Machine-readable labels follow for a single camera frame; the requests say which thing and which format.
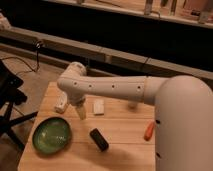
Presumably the black tripod stand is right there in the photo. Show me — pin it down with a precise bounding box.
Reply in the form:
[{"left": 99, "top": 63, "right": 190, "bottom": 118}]
[{"left": 0, "top": 60, "right": 37, "bottom": 150}]

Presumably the orange carrot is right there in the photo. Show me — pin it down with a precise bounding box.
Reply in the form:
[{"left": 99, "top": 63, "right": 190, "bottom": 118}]
[{"left": 144, "top": 122, "right": 155, "bottom": 141}]

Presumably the translucent plastic cup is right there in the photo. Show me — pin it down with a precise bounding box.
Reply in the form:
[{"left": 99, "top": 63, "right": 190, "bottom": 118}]
[{"left": 128, "top": 101, "right": 138, "bottom": 109}]

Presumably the white soap bar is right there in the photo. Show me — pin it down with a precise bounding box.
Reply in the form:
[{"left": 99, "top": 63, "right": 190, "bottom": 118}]
[{"left": 93, "top": 99, "right": 104, "bottom": 115}]

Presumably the black cable on floor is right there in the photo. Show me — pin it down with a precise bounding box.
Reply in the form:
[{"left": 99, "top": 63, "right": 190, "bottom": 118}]
[{"left": 0, "top": 39, "right": 45, "bottom": 76}]

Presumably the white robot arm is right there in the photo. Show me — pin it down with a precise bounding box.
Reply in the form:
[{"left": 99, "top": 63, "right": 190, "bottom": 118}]
[{"left": 57, "top": 62, "right": 213, "bottom": 171}]

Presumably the black phone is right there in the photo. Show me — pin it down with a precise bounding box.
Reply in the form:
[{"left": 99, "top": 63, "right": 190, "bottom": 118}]
[{"left": 90, "top": 128, "right": 109, "bottom": 151}]

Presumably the green ceramic bowl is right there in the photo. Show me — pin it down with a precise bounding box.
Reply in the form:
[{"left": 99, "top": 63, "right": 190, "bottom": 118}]
[{"left": 32, "top": 117, "right": 72, "bottom": 155}]

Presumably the white plastic bottle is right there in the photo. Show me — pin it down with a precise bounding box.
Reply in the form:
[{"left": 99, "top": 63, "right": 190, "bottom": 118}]
[{"left": 54, "top": 92, "right": 69, "bottom": 114}]

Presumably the cream rubber pusher tip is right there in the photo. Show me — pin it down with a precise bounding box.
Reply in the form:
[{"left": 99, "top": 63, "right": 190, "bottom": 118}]
[{"left": 75, "top": 105, "right": 86, "bottom": 120}]

